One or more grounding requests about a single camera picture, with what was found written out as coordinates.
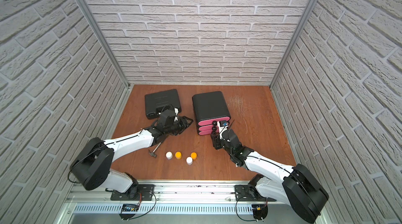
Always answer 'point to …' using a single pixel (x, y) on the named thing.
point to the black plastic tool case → (155, 102)
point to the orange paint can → (193, 155)
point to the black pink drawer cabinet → (209, 108)
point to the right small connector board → (259, 211)
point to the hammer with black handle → (153, 153)
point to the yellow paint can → (178, 155)
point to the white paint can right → (189, 160)
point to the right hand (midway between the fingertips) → (216, 133)
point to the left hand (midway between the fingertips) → (188, 117)
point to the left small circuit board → (128, 211)
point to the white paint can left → (169, 155)
